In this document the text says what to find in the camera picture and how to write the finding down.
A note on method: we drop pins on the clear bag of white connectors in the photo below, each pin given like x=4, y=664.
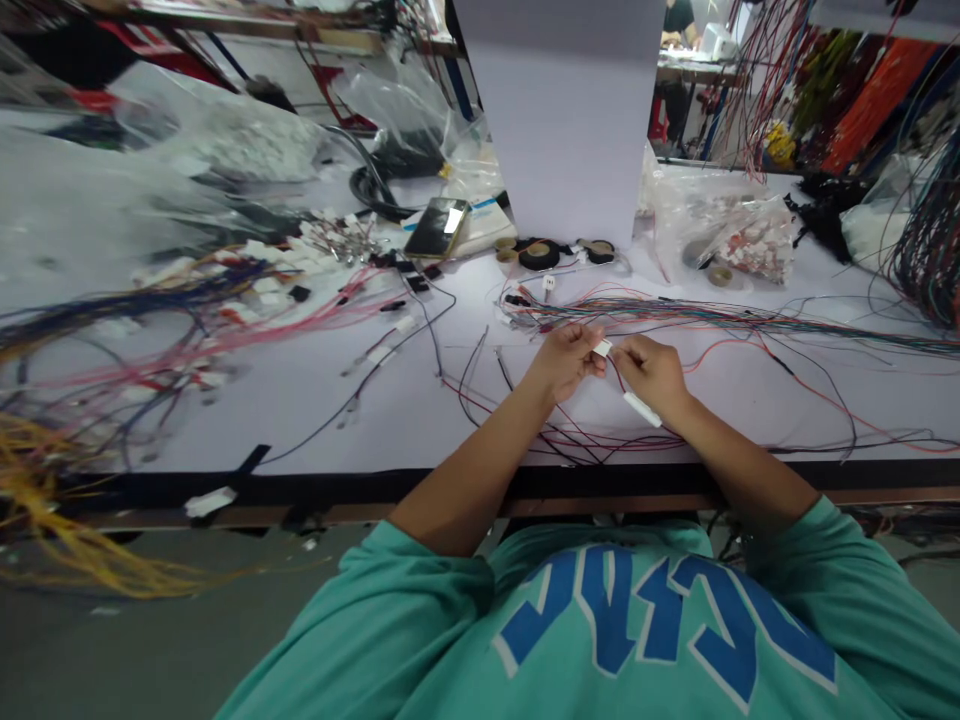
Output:
x=739, y=229

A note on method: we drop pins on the person's right hand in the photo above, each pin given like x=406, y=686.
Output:
x=660, y=375

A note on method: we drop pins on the clear bag with black parts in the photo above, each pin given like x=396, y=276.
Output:
x=412, y=124

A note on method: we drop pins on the big plastic bag of white parts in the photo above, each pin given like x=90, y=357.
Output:
x=187, y=150

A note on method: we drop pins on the smartphone with dark screen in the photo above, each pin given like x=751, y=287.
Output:
x=436, y=228

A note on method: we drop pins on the person's body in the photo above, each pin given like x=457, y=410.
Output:
x=600, y=637

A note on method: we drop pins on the white and blue box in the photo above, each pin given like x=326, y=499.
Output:
x=484, y=217

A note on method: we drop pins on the tan tape roll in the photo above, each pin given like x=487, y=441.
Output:
x=508, y=248

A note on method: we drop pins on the black and white tape roll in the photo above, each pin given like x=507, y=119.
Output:
x=598, y=251

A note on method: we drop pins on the large grey upright panel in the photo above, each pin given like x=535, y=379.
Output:
x=570, y=112

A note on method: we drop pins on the pile of harnesses with white connectors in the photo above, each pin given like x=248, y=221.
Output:
x=225, y=315

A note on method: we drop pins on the pile of black parts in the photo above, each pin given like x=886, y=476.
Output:
x=825, y=214

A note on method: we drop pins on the black tape strip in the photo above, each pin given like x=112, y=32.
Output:
x=253, y=459

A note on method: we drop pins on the person's left hand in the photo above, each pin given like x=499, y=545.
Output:
x=564, y=364

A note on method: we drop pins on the white connector block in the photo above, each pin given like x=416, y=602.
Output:
x=210, y=501

